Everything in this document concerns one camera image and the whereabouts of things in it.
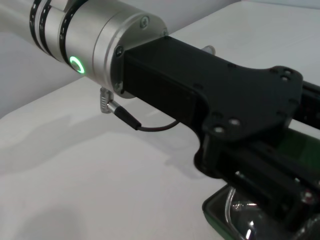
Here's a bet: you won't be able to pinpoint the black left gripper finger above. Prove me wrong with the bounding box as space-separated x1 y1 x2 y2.
219 134 320 226
291 82 320 128

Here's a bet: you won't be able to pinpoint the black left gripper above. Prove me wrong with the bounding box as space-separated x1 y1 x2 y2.
113 36 305 176

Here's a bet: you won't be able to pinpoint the clear frame glasses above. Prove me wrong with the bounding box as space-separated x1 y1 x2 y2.
226 187 320 240

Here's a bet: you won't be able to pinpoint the green glasses case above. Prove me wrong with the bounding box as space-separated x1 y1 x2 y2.
202 128 320 240

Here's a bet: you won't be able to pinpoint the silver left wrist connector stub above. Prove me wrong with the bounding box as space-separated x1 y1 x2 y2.
202 44 216 55

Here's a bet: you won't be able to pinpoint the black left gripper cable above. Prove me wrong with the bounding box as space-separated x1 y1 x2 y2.
99 86 180 132

